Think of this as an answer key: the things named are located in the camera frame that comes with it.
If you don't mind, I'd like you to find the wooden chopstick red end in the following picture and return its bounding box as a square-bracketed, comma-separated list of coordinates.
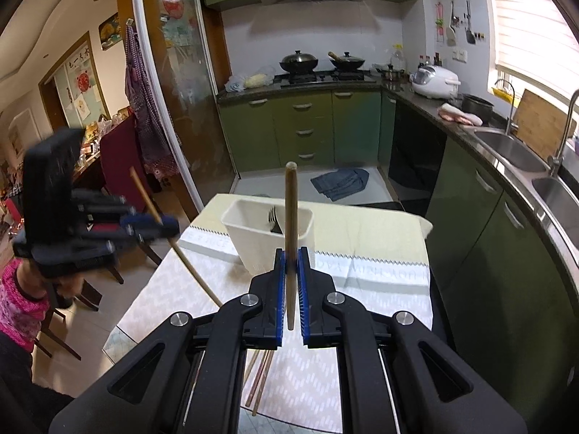
[244, 351, 274, 416]
[251, 351, 275, 416]

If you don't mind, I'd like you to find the black pan with lid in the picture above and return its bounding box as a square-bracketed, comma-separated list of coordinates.
[328, 51, 365, 72]

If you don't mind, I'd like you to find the steel double sink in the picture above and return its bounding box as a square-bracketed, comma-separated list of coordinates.
[469, 128, 578, 247]

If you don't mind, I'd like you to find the person left hand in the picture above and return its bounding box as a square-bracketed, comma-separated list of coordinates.
[45, 275, 84, 310]

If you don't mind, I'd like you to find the white window blind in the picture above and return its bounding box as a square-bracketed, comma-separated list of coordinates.
[491, 0, 578, 102]

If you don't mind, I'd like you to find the small steel faucet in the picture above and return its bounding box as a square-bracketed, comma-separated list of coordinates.
[494, 77, 519, 135]

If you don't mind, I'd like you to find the checkered apron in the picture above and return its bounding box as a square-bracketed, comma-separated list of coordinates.
[124, 19, 179, 181]

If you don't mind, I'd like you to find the white patterned table cloth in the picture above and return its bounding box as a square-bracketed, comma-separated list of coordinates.
[116, 226, 433, 433]

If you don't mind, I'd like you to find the blue cloth on floor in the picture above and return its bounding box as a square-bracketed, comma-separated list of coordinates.
[310, 169, 369, 202]

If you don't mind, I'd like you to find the pink folded towel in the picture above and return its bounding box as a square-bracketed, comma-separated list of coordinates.
[438, 103, 483, 127]

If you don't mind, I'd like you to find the black plastic fork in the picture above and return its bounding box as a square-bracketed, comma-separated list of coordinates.
[268, 207, 283, 235]

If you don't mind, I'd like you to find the wooden cutting board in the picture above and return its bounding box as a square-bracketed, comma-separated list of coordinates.
[514, 89, 566, 162]

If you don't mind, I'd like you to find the black wok with lid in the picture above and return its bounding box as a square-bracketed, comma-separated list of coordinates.
[280, 50, 318, 76]

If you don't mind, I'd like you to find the white rice cooker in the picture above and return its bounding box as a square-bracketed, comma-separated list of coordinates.
[409, 65, 461, 100]

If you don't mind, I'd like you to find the steel kitchen faucet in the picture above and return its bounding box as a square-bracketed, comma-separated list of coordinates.
[549, 89, 579, 177]

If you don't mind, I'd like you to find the white plastic utensil holder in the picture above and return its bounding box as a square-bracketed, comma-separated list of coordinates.
[220, 198, 316, 276]

